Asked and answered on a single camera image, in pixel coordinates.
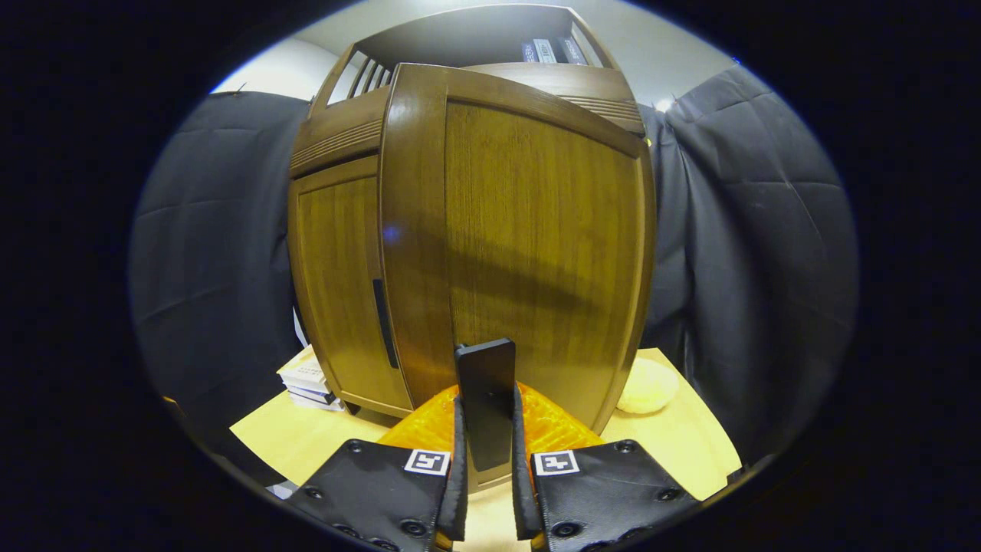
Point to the grey book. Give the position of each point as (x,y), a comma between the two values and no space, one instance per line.
(545,50)

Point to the black backdrop cloth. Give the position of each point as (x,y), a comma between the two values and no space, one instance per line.
(766,230)

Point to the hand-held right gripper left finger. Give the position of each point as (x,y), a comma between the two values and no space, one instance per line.
(383,491)

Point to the wooden double-door shoe cabinet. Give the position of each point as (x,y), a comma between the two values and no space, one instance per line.
(460,38)

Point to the pale yellow round object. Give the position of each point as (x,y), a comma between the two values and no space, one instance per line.
(647,387)

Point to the wooden shoe cabinet door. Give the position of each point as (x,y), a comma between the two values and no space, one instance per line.
(337,268)
(536,230)

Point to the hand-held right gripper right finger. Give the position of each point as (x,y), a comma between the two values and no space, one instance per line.
(605,491)

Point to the stack of books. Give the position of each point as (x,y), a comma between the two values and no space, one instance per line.
(306,379)

